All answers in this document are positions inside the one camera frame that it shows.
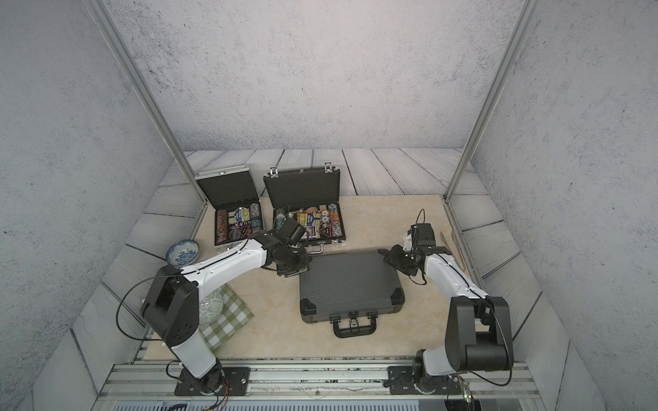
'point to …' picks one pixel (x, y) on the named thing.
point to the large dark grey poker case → (350, 288)
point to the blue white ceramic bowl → (182, 253)
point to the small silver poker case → (238, 211)
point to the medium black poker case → (312, 195)
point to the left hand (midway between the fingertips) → (315, 273)
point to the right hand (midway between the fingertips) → (388, 261)
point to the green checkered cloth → (235, 316)
